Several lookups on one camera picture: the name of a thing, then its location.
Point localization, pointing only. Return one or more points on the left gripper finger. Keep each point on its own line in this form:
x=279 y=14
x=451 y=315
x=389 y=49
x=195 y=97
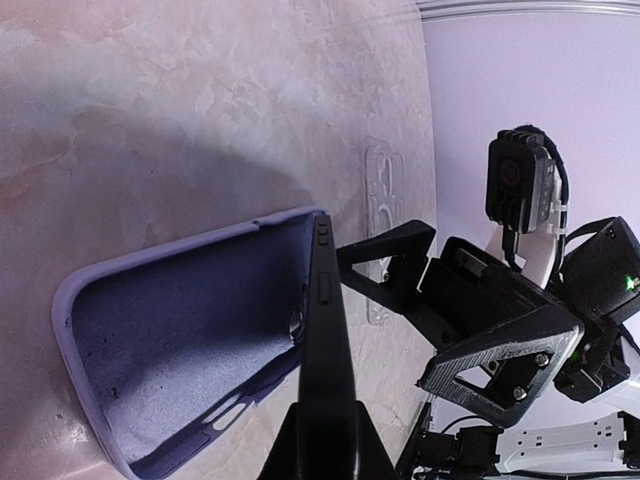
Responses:
x=302 y=450

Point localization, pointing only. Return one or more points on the lavender phone case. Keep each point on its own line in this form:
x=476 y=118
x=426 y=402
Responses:
x=162 y=342

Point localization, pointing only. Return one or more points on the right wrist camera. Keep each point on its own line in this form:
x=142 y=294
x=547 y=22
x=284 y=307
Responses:
x=526 y=183

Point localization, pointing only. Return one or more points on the clear phone case right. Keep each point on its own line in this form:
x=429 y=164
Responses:
x=384 y=201

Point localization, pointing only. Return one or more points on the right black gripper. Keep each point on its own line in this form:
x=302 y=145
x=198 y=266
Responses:
x=503 y=338

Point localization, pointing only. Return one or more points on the black phone top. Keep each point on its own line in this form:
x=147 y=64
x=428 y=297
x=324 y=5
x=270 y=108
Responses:
x=326 y=376

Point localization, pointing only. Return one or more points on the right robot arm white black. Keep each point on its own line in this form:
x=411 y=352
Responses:
x=590 y=412

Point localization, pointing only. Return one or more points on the right aluminium frame post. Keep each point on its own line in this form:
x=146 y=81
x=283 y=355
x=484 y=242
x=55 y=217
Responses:
x=442 y=10

